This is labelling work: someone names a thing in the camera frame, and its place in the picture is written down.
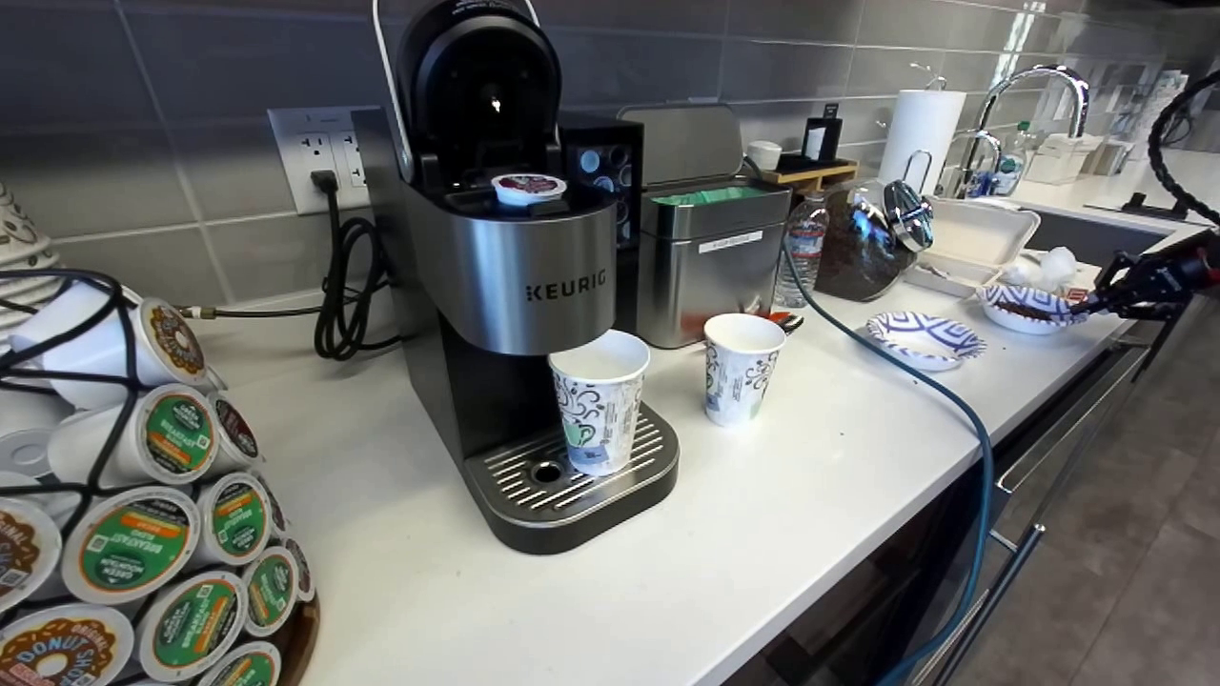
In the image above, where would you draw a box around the plastic water bottle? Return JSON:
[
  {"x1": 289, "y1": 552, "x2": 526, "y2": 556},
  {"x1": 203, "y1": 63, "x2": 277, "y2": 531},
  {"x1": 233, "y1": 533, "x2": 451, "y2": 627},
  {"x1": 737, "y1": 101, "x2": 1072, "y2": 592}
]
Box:
[{"x1": 779, "y1": 194, "x2": 831, "y2": 309}]

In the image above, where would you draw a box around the K-cup pod in machine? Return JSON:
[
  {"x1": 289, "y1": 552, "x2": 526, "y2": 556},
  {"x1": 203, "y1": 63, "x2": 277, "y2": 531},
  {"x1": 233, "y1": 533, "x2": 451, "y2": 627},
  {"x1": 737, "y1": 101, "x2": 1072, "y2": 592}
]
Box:
[{"x1": 493, "y1": 173, "x2": 568, "y2": 211}]

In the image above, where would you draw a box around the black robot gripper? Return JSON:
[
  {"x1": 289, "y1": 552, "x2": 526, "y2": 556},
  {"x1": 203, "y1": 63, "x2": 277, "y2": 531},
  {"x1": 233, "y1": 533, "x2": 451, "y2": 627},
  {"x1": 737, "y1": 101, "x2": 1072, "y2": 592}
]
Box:
[{"x1": 1094, "y1": 248, "x2": 1209, "y2": 320}]

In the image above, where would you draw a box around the teal blue cable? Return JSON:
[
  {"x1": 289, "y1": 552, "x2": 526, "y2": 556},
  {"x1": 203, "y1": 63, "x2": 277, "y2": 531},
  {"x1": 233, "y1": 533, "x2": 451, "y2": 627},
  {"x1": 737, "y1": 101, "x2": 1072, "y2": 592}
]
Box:
[{"x1": 779, "y1": 245, "x2": 997, "y2": 686}]

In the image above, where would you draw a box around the chrome kitchen faucet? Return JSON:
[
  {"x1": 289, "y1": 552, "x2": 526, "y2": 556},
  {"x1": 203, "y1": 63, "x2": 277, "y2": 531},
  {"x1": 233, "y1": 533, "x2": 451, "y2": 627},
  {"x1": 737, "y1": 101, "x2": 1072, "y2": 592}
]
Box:
[{"x1": 957, "y1": 60, "x2": 1096, "y2": 203}]

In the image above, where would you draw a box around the crumpled white napkin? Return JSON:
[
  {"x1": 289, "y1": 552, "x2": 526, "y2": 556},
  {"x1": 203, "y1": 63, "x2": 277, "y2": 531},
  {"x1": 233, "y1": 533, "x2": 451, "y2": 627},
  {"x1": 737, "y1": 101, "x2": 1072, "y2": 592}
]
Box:
[{"x1": 1004, "y1": 248, "x2": 1079, "y2": 288}]

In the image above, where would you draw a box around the beige foam takeout container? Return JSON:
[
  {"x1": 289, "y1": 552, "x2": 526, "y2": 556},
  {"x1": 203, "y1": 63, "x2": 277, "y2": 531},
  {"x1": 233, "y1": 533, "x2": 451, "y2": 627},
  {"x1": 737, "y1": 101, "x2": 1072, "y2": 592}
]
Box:
[{"x1": 911, "y1": 199, "x2": 1039, "y2": 288}]

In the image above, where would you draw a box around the blue patterned paper bowl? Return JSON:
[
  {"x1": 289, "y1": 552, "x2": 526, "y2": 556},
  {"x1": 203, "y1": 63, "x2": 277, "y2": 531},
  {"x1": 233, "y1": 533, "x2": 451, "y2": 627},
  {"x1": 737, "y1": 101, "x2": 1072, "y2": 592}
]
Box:
[{"x1": 978, "y1": 282, "x2": 1076, "y2": 335}]

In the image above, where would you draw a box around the Keurig coffee machine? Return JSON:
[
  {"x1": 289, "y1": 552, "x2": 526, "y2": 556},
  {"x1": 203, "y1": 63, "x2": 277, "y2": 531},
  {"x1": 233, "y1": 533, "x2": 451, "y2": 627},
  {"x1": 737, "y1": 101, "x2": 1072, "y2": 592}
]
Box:
[{"x1": 364, "y1": 0, "x2": 677, "y2": 552}]

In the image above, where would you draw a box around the black power cord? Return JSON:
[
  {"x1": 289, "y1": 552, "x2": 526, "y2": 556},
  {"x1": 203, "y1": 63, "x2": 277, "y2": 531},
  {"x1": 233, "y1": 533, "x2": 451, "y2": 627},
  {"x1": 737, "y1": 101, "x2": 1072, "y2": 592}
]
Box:
[{"x1": 307, "y1": 169, "x2": 401, "y2": 363}]

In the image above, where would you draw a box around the patterned paper cup on tray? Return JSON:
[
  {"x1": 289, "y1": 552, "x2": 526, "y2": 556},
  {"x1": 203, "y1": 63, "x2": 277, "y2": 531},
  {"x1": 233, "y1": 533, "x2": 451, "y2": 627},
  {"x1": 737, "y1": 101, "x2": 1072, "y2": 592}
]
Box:
[{"x1": 549, "y1": 326, "x2": 653, "y2": 477}]

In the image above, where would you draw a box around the white paper towel roll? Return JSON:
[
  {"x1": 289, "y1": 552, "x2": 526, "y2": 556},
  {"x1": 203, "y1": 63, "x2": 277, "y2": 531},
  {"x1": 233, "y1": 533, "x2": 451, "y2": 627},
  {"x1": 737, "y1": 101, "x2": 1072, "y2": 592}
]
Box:
[{"x1": 876, "y1": 60, "x2": 965, "y2": 194}]

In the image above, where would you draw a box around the patterned paper cup on counter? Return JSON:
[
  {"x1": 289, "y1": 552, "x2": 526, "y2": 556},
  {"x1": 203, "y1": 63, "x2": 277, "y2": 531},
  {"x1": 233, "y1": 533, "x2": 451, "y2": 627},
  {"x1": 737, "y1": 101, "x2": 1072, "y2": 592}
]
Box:
[{"x1": 706, "y1": 311, "x2": 785, "y2": 422}]

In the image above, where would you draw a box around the stainless steel canister box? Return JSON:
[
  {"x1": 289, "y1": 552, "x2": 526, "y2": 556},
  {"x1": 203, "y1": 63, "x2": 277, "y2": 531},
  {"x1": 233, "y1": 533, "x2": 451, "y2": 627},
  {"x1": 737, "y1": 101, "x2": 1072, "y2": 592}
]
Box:
[{"x1": 630, "y1": 101, "x2": 795, "y2": 352}]

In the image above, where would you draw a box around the blue patterned paper plate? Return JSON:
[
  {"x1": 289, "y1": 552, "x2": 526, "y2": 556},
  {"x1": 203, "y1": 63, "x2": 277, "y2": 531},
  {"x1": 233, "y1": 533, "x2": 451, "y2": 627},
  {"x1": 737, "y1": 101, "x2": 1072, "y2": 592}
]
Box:
[{"x1": 864, "y1": 309, "x2": 982, "y2": 373}]

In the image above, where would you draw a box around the white wall outlet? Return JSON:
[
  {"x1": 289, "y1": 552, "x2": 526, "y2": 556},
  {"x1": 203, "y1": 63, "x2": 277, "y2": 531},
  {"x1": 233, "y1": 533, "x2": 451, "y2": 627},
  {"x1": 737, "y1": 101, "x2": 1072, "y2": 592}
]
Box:
[{"x1": 265, "y1": 107, "x2": 371, "y2": 212}]

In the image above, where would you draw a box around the wire K-cup pod carousel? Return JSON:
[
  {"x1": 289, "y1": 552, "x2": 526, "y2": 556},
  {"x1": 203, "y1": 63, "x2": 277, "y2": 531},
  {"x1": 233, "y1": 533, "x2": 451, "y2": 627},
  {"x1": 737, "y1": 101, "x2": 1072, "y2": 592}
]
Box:
[{"x1": 0, "y1": 189, "x2": 317, "y2": 686}]

